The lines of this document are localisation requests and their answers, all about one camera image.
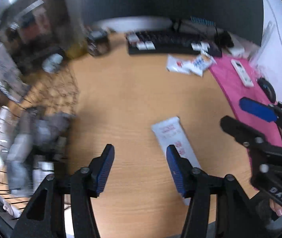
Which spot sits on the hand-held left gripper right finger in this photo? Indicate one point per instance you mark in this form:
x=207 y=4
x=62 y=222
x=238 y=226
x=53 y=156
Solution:
x=176 y=168

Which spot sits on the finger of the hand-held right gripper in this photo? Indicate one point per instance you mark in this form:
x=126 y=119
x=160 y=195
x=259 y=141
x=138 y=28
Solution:
x=237 y=129
x=255 y=109

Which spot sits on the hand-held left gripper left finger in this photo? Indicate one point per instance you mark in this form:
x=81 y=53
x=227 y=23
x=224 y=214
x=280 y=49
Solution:
x=106 y=168

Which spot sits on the long white red-print packet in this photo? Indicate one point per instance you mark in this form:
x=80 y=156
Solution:
x=170 y=133

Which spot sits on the pile of black tissue packs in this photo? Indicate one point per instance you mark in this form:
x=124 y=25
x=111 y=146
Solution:
x=44 y=131

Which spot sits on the wooden desktop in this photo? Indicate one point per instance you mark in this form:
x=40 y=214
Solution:
x=131 y=99

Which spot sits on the person's right hand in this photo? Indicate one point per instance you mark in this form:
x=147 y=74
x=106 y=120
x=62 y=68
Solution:
x=278 y=209

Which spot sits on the black computer mouse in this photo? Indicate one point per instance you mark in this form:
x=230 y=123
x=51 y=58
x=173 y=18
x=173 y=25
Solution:
x=267 y=89

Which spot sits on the pink desk mat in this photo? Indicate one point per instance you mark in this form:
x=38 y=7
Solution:
x=230 y=84

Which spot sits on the white remote control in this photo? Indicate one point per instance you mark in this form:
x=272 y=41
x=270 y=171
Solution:
x=242 y=73

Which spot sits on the white power strip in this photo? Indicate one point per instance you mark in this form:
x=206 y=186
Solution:
x=236 y=47

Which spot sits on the clear plastic bag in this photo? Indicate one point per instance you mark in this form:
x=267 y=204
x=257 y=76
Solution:
x=262 y=44

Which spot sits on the small cracker snack packet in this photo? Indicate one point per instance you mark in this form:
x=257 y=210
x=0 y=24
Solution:
x=209 y=57

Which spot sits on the white packet with blue text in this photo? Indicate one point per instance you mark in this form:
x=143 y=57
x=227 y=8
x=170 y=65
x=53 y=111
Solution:
x=198 y=65

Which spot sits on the black power adapter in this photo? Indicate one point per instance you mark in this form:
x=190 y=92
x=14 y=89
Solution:
x=224 y=38

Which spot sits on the small white snack packet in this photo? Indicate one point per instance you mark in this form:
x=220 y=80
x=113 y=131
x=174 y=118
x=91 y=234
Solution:
x=178 y=64

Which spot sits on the black mechanical keyboard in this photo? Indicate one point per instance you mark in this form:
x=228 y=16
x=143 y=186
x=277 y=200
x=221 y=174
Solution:
x=170 y=42

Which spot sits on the small white teacup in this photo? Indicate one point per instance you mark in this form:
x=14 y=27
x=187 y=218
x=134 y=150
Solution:
x=52 y=62

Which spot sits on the clear glass beaker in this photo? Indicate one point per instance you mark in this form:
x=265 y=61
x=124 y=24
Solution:
x=76 y=49

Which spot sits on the dark glass jar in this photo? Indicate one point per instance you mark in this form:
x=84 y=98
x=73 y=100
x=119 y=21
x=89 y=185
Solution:
x=97 y=43

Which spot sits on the black curved computer monitor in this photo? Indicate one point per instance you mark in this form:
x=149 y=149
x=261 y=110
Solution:
x=168 y=2

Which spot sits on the blue and white carton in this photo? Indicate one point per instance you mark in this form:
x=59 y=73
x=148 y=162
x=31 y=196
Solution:
x=2 y=72

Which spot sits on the smoky acrylic drawer organizer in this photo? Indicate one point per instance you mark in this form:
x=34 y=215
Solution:
x=36 y=17

